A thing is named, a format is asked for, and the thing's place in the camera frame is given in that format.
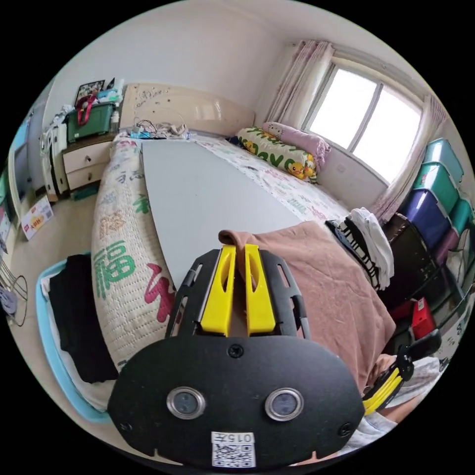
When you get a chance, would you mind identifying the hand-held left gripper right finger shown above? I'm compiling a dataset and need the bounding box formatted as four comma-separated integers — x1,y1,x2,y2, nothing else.
244,244,277,337

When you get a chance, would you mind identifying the pink long sleeve shirt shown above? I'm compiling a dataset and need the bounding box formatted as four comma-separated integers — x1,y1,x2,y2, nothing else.
218,221,401,395

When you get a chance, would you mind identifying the bed with printed quilt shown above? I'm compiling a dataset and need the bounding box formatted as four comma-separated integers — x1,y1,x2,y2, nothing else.
91,83,376,374

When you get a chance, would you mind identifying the window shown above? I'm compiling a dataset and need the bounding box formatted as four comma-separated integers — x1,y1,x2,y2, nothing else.
299,62,425,183

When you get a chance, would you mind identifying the green storage box with sticker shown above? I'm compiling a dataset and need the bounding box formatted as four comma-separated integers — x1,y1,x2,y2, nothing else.
413,162,460,213

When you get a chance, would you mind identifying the pink curtain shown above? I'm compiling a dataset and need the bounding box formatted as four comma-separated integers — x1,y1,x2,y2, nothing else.
371,94,448,224
265,40,335,131

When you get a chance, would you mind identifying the pink folded blanket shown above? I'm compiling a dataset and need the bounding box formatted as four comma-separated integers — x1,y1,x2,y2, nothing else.
262,121,332,168

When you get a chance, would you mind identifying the beige nightstand with drawers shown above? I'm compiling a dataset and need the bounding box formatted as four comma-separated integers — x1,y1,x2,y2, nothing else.
60,139,116,195

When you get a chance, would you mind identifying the grey flat board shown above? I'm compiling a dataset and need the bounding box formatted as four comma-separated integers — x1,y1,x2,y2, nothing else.
141,140,336,292

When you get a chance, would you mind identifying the red carton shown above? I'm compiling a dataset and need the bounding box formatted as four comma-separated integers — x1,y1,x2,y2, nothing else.
411,298,437,339

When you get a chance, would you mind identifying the rolled duck print blanket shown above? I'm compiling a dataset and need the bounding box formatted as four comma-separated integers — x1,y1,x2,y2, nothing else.
237,126,320,183

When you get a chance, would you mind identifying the pile of clothes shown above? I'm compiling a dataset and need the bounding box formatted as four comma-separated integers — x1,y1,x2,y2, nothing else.
325,207,395,292

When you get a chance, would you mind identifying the black cupboard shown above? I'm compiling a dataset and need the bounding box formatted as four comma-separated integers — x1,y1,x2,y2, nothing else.
382,213,458,309

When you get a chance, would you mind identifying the light blue laundry basket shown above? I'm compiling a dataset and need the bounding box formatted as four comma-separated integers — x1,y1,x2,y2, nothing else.
35,253,121,425

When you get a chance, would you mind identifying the flat printed carton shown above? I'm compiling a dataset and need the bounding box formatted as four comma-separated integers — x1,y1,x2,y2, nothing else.
21,195,53,241

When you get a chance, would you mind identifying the purple storage box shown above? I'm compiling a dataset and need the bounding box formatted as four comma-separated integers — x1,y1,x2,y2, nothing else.
400,188,453,250

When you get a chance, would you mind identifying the teal storage box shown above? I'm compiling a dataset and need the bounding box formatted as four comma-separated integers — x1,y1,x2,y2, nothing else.
423,138,465,183

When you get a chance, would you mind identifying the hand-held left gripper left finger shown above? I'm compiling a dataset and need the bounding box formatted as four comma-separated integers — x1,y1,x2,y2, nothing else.
200,245,238,337

